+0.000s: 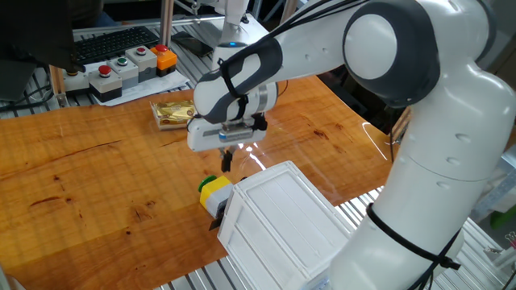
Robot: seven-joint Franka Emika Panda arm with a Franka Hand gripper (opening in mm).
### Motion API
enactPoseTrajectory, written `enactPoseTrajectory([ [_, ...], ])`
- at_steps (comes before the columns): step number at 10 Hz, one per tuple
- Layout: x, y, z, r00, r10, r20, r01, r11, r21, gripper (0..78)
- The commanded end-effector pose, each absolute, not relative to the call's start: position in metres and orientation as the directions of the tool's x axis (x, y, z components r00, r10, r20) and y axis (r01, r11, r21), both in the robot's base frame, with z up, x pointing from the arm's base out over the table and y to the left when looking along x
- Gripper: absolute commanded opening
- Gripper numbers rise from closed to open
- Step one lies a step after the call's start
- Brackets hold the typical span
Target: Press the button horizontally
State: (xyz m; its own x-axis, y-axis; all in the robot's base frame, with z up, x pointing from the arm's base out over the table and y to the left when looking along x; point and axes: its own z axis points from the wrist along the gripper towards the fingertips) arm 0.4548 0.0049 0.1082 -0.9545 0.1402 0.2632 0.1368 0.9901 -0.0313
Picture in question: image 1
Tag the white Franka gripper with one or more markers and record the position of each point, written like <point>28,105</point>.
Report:
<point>201,139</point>

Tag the yellow box with green button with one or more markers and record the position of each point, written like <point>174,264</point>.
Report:
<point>215,192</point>

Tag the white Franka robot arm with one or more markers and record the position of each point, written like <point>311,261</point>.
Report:
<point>443,161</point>

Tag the orange box red button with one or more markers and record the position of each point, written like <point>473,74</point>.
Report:
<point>165,60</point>

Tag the grey box small red button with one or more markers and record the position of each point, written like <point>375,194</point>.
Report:
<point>143,62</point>

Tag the grey box green button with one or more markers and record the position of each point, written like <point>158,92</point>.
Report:
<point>126,72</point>

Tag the grey black box red button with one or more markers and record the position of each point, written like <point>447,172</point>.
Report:
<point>105,85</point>

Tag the white box brown button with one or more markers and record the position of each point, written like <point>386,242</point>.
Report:
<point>76,82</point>

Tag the gold foil snack packet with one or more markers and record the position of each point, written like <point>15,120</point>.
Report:
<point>171,114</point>

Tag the white plastic crate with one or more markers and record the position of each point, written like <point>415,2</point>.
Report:
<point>282,225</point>

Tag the white paper sheet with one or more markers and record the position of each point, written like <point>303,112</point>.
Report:
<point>161,86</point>

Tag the wood pattern table mat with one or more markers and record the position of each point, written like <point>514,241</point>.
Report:
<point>101,181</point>

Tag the black computer keyboard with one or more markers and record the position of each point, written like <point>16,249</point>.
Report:
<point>115,43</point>

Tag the black monitor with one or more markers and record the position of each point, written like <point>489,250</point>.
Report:
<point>32,32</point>

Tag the green plastic object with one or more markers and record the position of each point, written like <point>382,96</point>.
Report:
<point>504,217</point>

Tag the aluminium frame post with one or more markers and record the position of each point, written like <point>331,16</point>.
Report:
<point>166,22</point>
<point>401,125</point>
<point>288,10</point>

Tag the wooden frame strip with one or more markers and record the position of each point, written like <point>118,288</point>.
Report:
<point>57,84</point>

